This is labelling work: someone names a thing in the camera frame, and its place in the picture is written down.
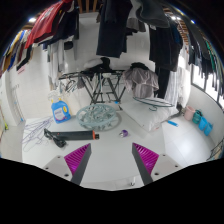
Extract blue detergent bottle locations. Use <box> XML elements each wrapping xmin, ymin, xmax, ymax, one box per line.
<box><xmin>50</xmin><ymin>97</ymin><xmax>72</xmax><ymax>125</ymax></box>

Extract white and black clothes pile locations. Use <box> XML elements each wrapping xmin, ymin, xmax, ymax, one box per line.
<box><xmin>82</xmin><ymin>56</ymin><xmax>113</xmax><ymax>73</ymax></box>

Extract hanging white garments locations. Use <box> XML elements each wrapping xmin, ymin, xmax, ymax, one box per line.
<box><xmin>46</xmin><ymin>39</ymin><xmax>76</xmax><ymax>90</ymax></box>

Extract blue plastic basket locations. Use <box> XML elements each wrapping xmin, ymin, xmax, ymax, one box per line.
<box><xmin>198</xmin><ymin>116</ymin><xmax>214</xmax><ymax>137</ymax></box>

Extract black power strip cable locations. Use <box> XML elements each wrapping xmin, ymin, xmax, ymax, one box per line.
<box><xmin>43</xmin><ymin>127</ymin><xmax>68</xmax><ymax>149</ymax></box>

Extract black power strip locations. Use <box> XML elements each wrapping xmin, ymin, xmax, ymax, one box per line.
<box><xmin>49</xmin><ymin>129</ymin><xmax>101</xmax><ymax>142</ymax></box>

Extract teal plastic bucket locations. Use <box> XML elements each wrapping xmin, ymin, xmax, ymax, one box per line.
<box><xmin>192</xmin><ymin>109</ymin><xmax>203</xmax><ymax>125</ymax></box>

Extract grey garment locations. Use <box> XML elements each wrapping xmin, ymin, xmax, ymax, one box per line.
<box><xmin>122</xmin><ymin>67</ymin><xmax>160</xmax><ymax>100</ymax></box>

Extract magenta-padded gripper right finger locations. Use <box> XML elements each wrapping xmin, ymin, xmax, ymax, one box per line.
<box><xmin>131</xmin><ymin>142</ymin><xmax>183</xmax><ymax>186</ymax></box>

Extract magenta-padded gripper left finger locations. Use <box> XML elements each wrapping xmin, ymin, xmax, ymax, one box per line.
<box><xmin>42</xmin><ymin>143</ymin><xmax>93</xmax><ymax>186</ymax></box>

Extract hanging dark clothes row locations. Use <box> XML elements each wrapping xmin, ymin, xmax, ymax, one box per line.
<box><xmin>133</xmin><ymin>0</ymin><xmax>224</xmax><ymax>103</ymax></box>

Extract round pale green peg hanger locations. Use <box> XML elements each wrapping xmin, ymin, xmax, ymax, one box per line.
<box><xmin>75</xmin><ymin>103</ymin><xmax>119</xmax><ymax>131</ymax></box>

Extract purple charger block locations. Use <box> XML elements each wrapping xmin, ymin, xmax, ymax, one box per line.
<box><xmin>118</xmin><ymin>129</ymin><xmax>130</xmax><ymax>139</ymax></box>

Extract hanging dark garments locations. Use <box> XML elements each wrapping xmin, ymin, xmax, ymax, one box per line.
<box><xmin>96</xmin><ymin>0</ymin><xmax>135</xmax><ymax>60</ymax></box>

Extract pink plastic bucket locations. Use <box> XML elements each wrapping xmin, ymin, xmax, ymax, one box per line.
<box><xmin>183</xmin><ymin>105</ymin><xmax>196</xmax><ymax>121</ymax></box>

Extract purple wire hangers pile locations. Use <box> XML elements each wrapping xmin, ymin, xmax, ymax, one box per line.
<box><xmin>21</xmin><ymin>115</ymin><xmax>55</xmax><ymax>153</ymax></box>

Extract green wire hanger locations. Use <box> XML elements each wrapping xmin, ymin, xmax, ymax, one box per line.
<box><xmin>132</xmin><ymin>96</ymin><xmax>175</xmax><ymax>112</ymax></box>

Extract black folding drying rack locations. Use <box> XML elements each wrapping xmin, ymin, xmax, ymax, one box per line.
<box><xmin>58</xmin><ymin>68</ymin><xmax>128</xmax><ymax>105</ymax></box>

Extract white pillow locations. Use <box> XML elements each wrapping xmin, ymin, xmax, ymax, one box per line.
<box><xmin>119</xmin><ymin>97</ymin><xmax>175</xmax><ymax>132</ymax></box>

